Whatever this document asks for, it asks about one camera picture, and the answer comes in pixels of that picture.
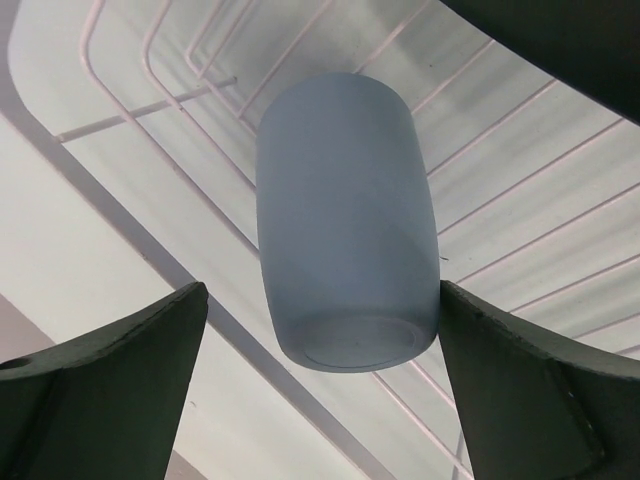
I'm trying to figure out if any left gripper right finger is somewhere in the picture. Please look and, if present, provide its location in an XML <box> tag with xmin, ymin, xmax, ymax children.
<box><xmin>439</xmin><ymin>281</ymin><xmax>639</xmax><ymax>479</ymax></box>

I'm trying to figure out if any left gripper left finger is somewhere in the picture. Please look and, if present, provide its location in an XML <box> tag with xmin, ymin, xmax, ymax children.
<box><xmin>1</xmin><ymin>282</ymin><xmax>208</xmax><ymax>479</ymax></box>

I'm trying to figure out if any light blue cup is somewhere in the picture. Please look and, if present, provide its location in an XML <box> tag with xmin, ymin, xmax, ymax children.
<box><xmin>256</xmin><ymin>73</ymin><xmax>440</xmax><ymax>373</ymax></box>

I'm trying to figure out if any white wire dish rack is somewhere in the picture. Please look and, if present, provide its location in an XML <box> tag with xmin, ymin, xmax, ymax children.
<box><xmin>54</xmin><ymin>0</ymin><xmax>640</xmax><ymax>476</ymax></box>

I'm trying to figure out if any black square floral plate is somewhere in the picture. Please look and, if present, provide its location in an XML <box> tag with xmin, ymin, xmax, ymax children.
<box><xmin>445</xmin><ymin>0</ymin><xmax>639</xmax><ymax>124</ymax></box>

